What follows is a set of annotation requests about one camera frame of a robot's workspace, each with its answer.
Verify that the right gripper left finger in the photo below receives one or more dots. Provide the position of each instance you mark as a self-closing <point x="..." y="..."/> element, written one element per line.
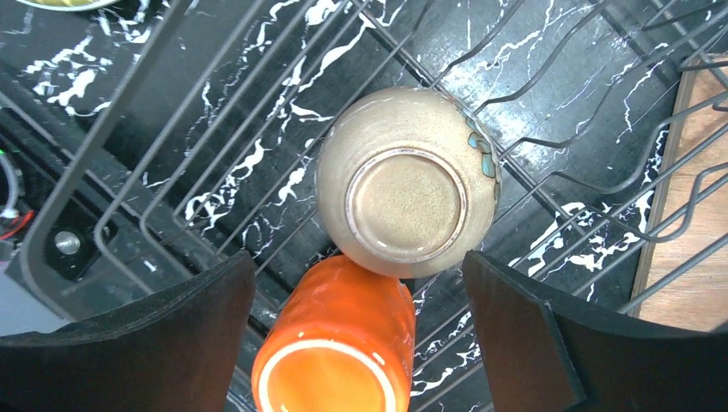
<point x="174" y="350"/>

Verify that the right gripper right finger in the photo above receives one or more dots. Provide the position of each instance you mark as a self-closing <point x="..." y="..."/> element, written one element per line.
<point x="546" y="350"/>

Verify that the orange ceramic mug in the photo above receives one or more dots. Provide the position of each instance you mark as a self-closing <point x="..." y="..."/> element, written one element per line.
<point x="343" y="342"/>

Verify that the beige ceramic bowl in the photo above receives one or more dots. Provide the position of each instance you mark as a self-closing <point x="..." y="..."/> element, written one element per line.
<point x="407" y="182"/>

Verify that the wooden base board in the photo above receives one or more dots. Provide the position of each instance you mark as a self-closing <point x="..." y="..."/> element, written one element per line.
<point x="681" y="277"/>

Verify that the yellow patterned plate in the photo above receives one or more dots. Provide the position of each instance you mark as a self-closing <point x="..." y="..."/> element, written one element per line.
<point x="68" y="5"/>

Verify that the black wire dish rack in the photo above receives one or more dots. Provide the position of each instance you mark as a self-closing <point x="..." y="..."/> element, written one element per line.
<point x="204" y="119"/>

